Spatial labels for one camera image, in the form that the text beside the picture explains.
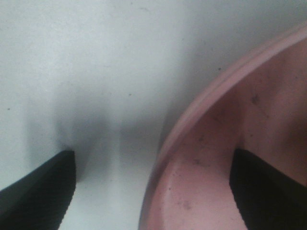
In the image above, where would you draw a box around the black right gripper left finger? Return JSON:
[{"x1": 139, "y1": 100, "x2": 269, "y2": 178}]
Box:
[{"x1": 0, "y1": 150, "x2": 76, "y2": 230}]

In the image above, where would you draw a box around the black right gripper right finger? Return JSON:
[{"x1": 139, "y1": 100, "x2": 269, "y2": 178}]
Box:
[{"x1": 229, "y1": 149, "x2": 307, "y2": 230}]

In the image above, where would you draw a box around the pink round plate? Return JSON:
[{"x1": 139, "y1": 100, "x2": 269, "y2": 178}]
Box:
[{"x1": 139, "y1": 24, "x2": 307, "y2": 230}]

